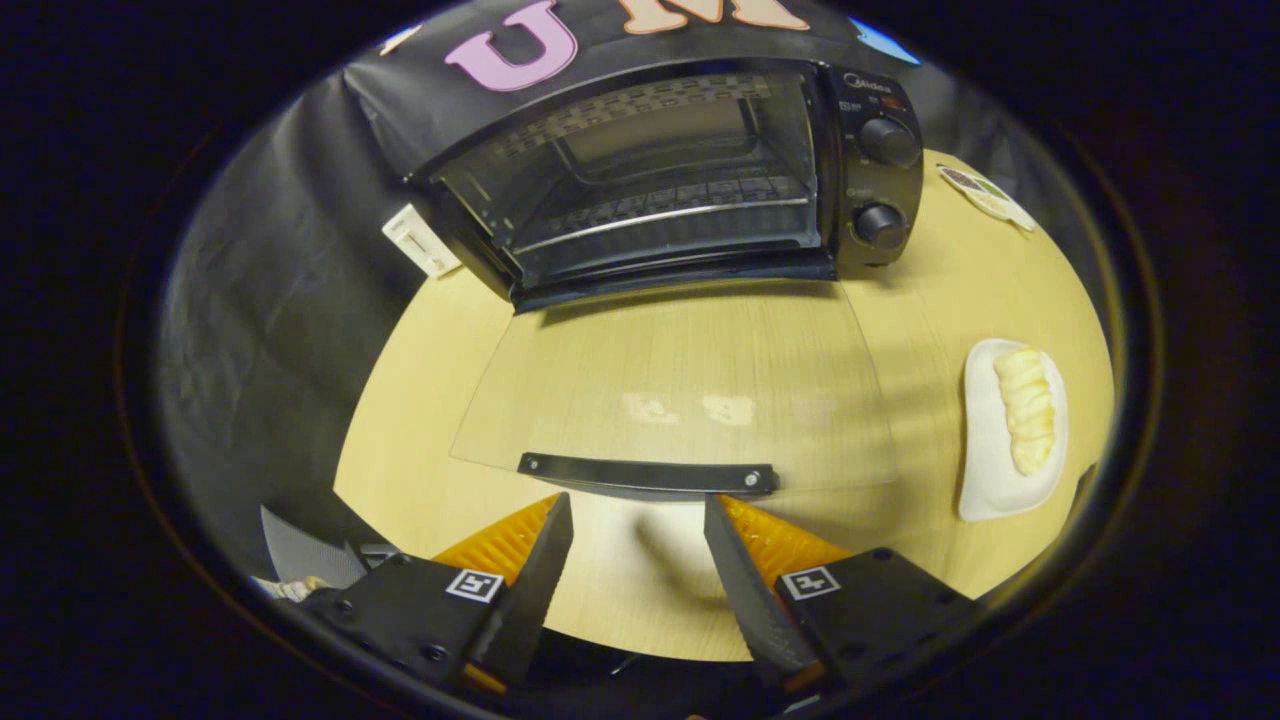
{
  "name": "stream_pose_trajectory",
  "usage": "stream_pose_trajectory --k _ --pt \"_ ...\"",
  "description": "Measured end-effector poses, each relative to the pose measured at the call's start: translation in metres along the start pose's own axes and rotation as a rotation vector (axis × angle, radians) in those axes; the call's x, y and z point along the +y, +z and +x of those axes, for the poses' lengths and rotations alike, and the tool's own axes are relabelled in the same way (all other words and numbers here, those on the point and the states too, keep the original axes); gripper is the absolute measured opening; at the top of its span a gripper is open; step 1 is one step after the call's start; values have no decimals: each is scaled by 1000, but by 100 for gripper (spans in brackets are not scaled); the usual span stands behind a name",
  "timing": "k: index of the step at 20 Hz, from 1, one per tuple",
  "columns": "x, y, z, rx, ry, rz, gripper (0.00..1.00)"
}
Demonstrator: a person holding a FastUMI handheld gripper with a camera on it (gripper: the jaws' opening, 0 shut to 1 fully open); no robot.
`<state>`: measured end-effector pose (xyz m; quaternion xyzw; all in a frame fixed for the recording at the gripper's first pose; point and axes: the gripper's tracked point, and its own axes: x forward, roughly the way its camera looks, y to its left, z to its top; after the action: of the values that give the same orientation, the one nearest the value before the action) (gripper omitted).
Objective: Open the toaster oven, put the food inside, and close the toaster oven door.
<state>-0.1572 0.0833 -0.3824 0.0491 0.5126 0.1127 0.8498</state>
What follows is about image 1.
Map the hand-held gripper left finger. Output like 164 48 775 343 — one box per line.
300 492 575 696

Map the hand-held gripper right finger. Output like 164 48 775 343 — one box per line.
704 494 986 696

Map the pale twisted bread roll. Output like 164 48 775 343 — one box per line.
992 346 1057 477

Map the black toaster oven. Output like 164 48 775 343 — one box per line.
405 58 926 501

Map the grey ribbed fabric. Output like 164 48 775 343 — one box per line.
259 504 367 591

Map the white oval plate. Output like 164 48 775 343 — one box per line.
957 338 1070 524

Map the black backdrop cloth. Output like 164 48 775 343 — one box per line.
155 0 1116 581

